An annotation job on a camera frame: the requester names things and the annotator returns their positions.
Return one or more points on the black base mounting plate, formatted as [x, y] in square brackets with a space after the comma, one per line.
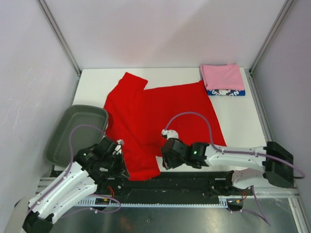
[173, 188]

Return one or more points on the right aluminium table rail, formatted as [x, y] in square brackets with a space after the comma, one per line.
[263, 119]

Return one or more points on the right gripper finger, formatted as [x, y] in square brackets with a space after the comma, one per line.
[166, 159]
[174, 161]

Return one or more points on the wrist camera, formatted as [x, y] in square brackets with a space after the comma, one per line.
[118, 148]
[167, 134]

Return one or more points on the folded blue printed t shirt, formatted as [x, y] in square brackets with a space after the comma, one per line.
[226, 92]

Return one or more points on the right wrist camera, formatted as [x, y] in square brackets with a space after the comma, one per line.
[167, 134]

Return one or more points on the dark green plastic bin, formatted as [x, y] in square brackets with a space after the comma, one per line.
[78, 128]

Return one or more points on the aluminium frame post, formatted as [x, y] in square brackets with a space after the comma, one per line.
[58, 34]
[280, 19]

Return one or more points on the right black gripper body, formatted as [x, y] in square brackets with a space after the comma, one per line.
[185, 159]

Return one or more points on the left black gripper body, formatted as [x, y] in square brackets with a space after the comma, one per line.
[113, 158]

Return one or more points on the red t shirt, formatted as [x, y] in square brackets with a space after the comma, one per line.
[138, 115]

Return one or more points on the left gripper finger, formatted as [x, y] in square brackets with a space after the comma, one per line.
[108, 169]
[121, 168]

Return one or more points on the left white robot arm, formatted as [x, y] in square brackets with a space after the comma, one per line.
[87, 174]

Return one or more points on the left aluminium frame post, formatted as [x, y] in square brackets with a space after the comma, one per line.
[58, 34]

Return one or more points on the right aluminium frame post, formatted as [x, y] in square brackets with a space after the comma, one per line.
[280, 19]

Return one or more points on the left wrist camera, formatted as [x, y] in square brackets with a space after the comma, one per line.
[118, 148]

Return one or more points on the folded pink t shirt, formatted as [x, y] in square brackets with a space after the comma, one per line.
[225, 77]

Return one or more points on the grey slotted cable duct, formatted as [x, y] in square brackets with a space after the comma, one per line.
[221, 202]

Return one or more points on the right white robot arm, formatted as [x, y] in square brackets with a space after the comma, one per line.
[260, 165]

